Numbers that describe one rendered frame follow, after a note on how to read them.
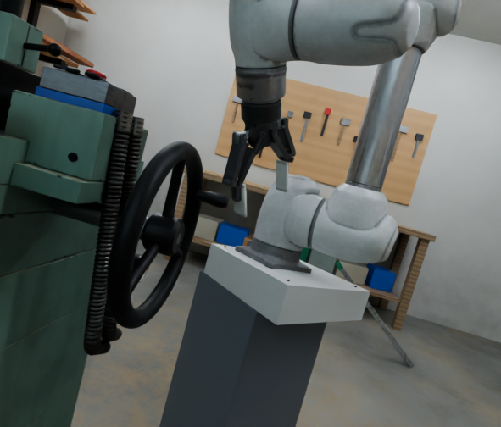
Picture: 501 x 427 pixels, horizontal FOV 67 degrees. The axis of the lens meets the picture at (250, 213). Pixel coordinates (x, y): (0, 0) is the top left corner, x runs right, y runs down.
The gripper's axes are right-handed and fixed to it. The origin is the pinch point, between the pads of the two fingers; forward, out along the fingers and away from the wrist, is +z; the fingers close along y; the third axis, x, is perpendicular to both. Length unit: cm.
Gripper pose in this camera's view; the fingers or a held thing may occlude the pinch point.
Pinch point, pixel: (262, 196)
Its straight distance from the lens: 78.8
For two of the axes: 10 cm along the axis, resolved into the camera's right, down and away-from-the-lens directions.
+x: 7.5, 3.1, -5.8
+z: 0.3, 8.6, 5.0
